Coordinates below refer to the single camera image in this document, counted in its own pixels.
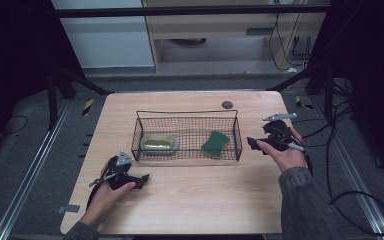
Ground light wooden desk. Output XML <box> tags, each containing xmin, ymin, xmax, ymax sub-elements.
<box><xmin>141</xmin><ymin>0</ymin><xmax>328</xmax><ymax>73</ymax></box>

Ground black cables under desk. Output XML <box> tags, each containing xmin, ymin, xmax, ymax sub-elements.
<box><xmin>268</xmin><ymin>12</ymin><xmax>314</xmax><ymax>72</ymax></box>

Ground left hand-held gripper cable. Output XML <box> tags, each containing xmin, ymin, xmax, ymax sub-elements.
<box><xmin>85</xmin><ymin>159</ymin><xmax>115</xmax><ymax>210</ymax></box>

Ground black horizontal frame bar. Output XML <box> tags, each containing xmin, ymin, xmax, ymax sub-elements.
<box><xmin>51</xmin><ymin>5</ymin><xmax>330</xmax><ymax>19</ymax></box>

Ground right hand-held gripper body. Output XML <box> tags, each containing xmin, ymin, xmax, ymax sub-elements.
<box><xmin>260</xmin><ymin>112</ymin><xmax>306</xmax><ymax>153</ymax></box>

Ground person's right hand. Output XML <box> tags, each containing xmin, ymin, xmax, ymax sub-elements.
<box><xmin>256</xmin><ymin>126</ymin><xmax>308</xmax><ymax>173</ymax></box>

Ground black looped floor cable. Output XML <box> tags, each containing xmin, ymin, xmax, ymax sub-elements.
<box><xmin>325</xmin><ymin>99</ymin><xmax>384</xmax><ymax>236</ymax></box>

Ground hand-held gripper cable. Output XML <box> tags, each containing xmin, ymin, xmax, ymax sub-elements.
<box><xmin>301</xmin><ymin>148</ymin><xmax>315</xmax><ymax>178</ymax></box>
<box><xmin>85</xmin><ymin>159</ymin><xmax>115</xmax><ymax>210</ymax></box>

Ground person's left hand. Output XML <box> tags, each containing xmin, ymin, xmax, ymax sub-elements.
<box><xmin>79</xmin><ymin>180</ymin><xmax>137</xmax><ymax>230</ymax></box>

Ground green and grey soap dish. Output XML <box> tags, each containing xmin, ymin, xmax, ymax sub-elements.
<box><xmin>140</xmin><ymin>133</ymin><xmax>180</xmax><ymax>156</ymax></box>

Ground aluminium floor rail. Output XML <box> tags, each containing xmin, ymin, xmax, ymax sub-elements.
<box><xmin>0</xmin><ymin>99</ymin><xmax>72</xmax><ymax>240</ymax></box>
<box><xmin>312</xmin><ymin>98</ymin><xmax>384</xmax><ymax>240</ymax></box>

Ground yellow and black striped tape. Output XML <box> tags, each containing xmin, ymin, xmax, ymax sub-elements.
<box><xmin>81</xmin><ymin>98</ymin><xmax>95</xmax><ymax>117</ymax></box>
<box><xmin>294</xmin><ymin>95</ymin><xmax>314</xmax><ymax>111</ymax></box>

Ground yellow and green sponge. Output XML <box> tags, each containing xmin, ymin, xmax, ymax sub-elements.
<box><xmin>200</xmin><ymin>130</ymin><xmax>231</xmax><ymax>159</ymax></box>

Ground dark curtain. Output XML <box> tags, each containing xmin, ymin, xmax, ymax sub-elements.
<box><xmin>0</xmin><ymin>0</ymin><xmax>88</xmax><ymax>161</ymax></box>
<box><xmin>304</xmin><ymin>0</ymin><xmax>384</xmax><ymax>188</ymax></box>

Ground black metal stand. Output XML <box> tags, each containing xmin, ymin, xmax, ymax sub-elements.
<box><xmin>266</xmin><ymin>64</ymin><xmax>335</xmax><ymax>123</ymax></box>
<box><xmin>45</xmin><ymin>64</ymin><xmax>114</xmax><ymax>132</ymax></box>

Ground black wire basket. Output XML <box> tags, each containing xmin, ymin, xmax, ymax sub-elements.
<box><xmin>130</xmin><ymin>109</ymin><xmax>244</xmax><ymax>163</ymax></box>

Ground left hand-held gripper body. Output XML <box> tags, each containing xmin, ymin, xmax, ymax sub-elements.
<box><xmin>89</xmin><ymin>150</ymin><xmax>138</xmax><ymax>191</ymax></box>

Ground thin black floor cable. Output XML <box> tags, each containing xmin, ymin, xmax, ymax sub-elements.
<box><xmin>0</xmin><ymin>114</ymin><xmax>30</xmax><ymax>136</ymax></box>

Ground right hand-held gripper cable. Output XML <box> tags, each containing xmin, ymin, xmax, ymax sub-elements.
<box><xmin>301</xmin><ymin>148</ymin><xmax>315</xmax><ymax>178</ymax></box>

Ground white cabinet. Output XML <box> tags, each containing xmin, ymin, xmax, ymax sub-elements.
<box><xmin>51</xmin><ymin>0</ymin><xmax>156</xmax><ymax>70</ymax></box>

